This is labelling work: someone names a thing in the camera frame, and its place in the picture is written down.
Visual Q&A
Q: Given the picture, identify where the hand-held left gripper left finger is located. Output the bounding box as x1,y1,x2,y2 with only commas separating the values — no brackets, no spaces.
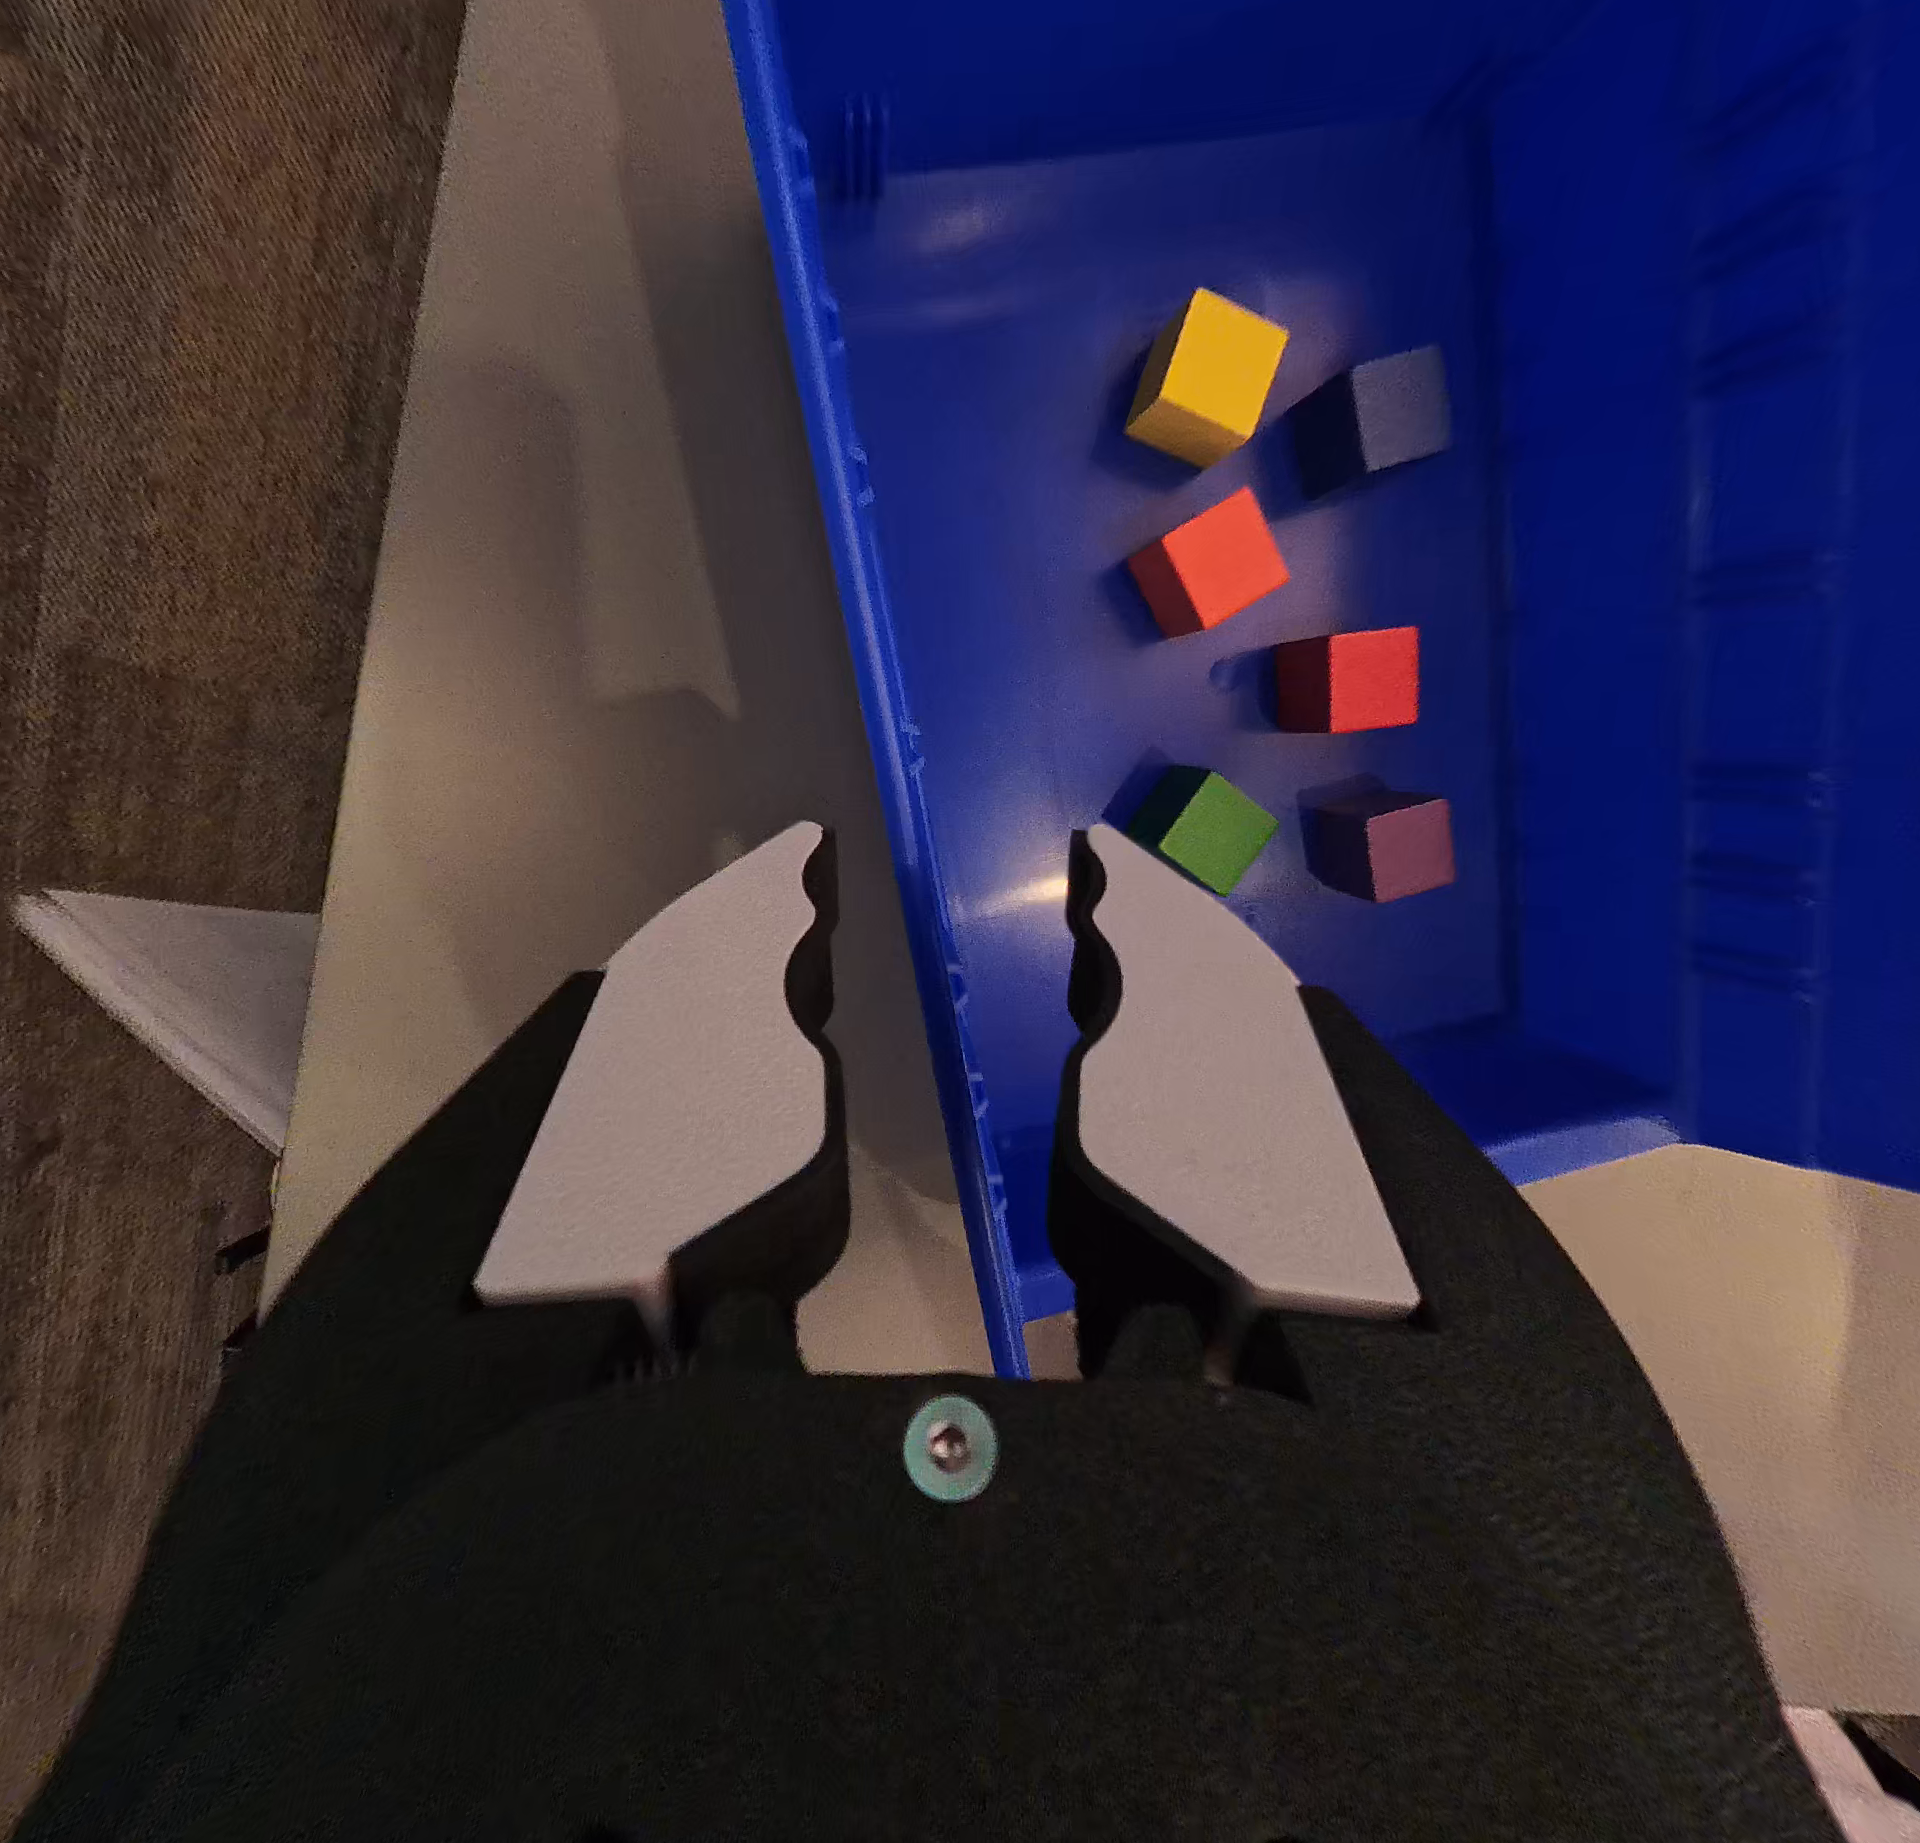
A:
474,822,852,1319

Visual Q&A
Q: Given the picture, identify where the red wooden cube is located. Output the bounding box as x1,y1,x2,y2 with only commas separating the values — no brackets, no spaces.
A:
1271,623,1424,738

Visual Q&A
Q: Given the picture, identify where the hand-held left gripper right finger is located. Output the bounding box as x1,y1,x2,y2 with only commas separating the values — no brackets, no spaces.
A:
1047,822,1423,1323

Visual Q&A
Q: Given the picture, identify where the blue plastic bin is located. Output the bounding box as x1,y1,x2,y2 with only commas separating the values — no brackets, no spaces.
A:
704,0,1920,1382

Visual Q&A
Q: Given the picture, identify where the white side desk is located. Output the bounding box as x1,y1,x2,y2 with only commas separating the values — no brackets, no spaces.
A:
12,890,325,1157

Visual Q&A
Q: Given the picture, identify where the blue wooden cube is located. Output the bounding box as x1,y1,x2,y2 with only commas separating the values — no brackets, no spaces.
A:
1288,345,1454,503

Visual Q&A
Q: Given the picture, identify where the purple wooden cube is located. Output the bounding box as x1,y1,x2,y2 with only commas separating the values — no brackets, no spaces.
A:
1296,776,1457,906

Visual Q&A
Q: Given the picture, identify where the green wooden cube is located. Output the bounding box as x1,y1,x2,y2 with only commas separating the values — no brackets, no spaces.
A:
1122,760,1284,897

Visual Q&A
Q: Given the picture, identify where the orange wooden cube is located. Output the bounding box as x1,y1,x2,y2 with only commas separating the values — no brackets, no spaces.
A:
1124,484,1292,643

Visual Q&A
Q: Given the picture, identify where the yellow wooden cube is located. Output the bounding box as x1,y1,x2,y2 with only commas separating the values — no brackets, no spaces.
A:
1122,284,1292,469

